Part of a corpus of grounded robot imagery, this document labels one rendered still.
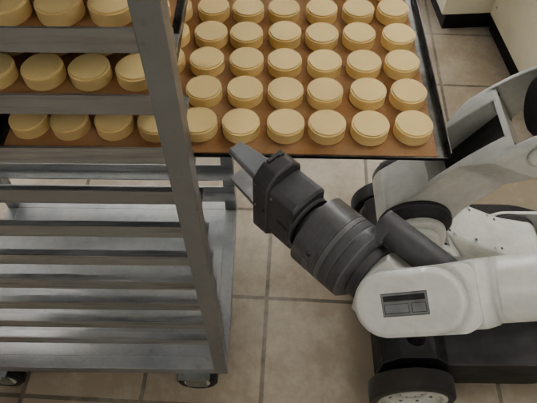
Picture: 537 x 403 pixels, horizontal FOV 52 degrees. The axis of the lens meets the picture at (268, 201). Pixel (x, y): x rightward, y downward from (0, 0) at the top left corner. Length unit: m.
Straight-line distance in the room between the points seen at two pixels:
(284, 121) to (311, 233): 0.20
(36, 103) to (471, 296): 0.51
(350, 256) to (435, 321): 0.11
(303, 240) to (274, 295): 0.98
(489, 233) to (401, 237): 0.73
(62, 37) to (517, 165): 0.72
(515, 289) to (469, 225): 0.72
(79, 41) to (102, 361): 0.92
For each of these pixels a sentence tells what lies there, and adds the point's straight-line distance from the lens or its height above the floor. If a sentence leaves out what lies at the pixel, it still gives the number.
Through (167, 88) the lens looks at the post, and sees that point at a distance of 0.59.
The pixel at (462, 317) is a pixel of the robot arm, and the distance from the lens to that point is 0.54.
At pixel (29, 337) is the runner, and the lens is 1.35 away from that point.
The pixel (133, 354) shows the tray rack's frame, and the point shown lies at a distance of 1.38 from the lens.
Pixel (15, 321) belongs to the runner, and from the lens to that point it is 1.27.
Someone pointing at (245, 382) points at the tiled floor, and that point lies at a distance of 1.48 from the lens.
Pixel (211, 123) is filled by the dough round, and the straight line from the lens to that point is 0.73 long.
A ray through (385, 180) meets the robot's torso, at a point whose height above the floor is 0.54.
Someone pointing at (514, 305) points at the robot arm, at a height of 0.94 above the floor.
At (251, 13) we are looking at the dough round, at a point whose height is 0.88.
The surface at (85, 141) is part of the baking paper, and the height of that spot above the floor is 0.86.
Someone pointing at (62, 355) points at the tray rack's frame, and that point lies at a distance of 1.43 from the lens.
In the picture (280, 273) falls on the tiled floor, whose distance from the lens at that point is 1.60.
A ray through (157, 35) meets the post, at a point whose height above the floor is 1.08.
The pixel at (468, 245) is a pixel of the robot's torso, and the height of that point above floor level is 0.40.
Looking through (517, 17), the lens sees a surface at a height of 0.21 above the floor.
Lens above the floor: 1.41
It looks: 54 degrees down
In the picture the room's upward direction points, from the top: straight up
